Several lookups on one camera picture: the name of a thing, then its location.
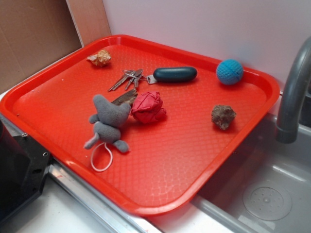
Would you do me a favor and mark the red crumpled cloth ball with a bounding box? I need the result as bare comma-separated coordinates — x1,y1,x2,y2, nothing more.
130,91,167,124

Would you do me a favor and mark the red plastic tray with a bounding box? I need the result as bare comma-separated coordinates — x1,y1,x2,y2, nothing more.
0,35,279,216

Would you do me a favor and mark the brown rough rock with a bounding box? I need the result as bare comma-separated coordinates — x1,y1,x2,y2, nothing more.
211,105,237,131

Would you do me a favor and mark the silver key bunch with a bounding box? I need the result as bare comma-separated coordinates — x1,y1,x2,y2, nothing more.
108,69,145,92

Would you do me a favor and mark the brown cardboard panel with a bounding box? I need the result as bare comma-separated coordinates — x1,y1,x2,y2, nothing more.
0,0,111,93

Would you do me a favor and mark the tan spiral shell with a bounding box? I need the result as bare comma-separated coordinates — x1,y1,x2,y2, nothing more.
86,50,112,67

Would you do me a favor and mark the dark teal key fob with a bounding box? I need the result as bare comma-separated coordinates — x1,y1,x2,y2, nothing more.
146,67,197,84

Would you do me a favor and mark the blue textured ball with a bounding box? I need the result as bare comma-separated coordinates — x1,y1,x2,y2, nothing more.
216,59,243,85

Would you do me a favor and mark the grey plastic sink basin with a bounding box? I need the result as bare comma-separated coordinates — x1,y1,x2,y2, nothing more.
192,115,311,233

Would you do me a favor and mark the grey sink faucet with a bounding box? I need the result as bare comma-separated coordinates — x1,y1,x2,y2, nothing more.
275,38,311,144

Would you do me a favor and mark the brown wood bark piece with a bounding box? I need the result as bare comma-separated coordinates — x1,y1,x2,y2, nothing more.
112,89,138,106

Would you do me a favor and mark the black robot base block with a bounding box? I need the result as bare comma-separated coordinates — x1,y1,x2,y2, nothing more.
0,122,52,224

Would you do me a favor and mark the grey plush elephant toy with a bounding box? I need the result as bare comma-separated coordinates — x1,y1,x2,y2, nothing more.
84,95,131,153

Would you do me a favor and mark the white elastic loop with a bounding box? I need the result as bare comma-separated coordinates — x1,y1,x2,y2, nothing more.
90,142,114,172

